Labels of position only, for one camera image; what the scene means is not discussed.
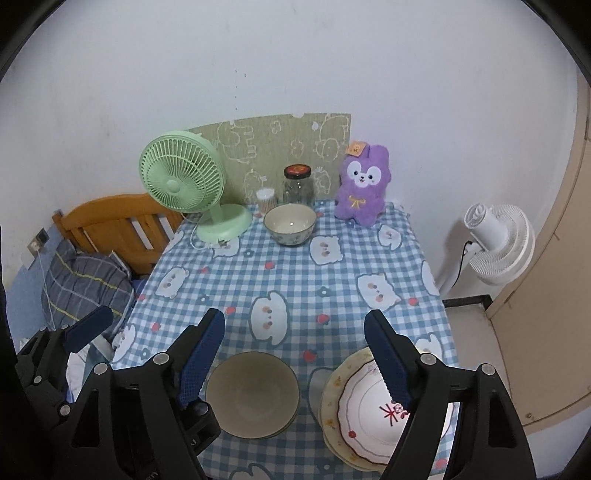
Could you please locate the wall socket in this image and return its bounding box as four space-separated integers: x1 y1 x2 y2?
28 228 51 254

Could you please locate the green printed mat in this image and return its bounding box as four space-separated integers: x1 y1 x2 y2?
185 112 354 206

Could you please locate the white standing fan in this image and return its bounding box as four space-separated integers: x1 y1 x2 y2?
438 203 536 301

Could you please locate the purple plush rabbit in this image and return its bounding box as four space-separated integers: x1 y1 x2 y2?
334 143 392 228

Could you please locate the blue checkered tablecloth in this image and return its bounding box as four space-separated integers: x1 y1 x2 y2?
111 199 462 480

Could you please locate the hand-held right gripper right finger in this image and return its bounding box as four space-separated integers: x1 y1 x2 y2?
364 309 539 480

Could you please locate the beige wooden door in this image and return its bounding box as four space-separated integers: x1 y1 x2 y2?
485 69 591 425

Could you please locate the white plate with red print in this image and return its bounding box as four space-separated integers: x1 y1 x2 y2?
337 362 455 466

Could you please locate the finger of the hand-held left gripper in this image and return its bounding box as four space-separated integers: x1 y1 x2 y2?
185 401 221 455
16 306 114 416

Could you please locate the cotton swab container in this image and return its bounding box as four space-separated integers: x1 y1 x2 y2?
256 188 278 214

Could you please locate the round yellow flower plate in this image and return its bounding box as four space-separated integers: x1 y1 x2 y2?
321 347 462 467

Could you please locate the white fan cable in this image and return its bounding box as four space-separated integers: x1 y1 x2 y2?
188 212 232 252

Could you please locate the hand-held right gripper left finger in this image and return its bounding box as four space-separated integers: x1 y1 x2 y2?
58 308 227 480

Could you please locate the grey plaid pillow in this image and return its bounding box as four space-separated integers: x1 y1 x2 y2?
41 240 137 330

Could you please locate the green desk fan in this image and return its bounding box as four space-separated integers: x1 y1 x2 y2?
139 131 253 244

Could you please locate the wooden bed headboard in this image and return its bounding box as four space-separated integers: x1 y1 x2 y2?
52 194 185 278

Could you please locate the black fan cable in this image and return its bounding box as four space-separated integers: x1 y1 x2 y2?
450 237 476 291

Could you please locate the glass jar with dark lid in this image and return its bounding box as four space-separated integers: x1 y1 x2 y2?
283 164 315 207

